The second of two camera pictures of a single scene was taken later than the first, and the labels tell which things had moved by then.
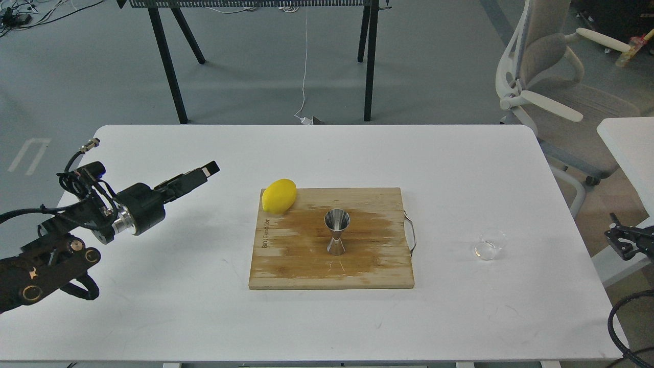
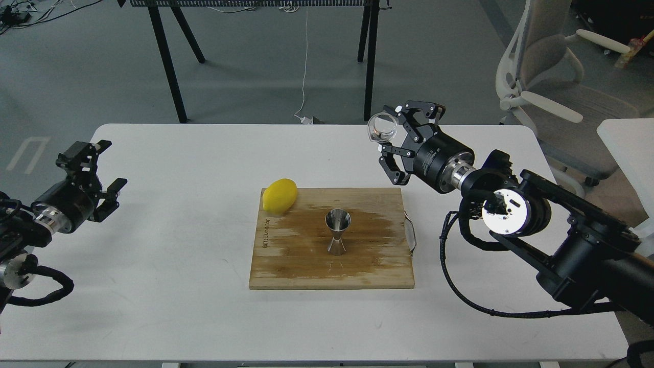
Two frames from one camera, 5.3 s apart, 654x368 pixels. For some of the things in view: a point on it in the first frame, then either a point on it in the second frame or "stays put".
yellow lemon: [279, 196] stays put
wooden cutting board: [290, 251] stays put
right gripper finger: [627, 239] → [438, 159]
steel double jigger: [336, 220] stays put
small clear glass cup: [491, 242] → [382, 127]
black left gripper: [142, 208] → [64, 205]
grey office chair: [539, 79] stays put
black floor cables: [16, 14] stays put
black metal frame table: [369, 17] stays put
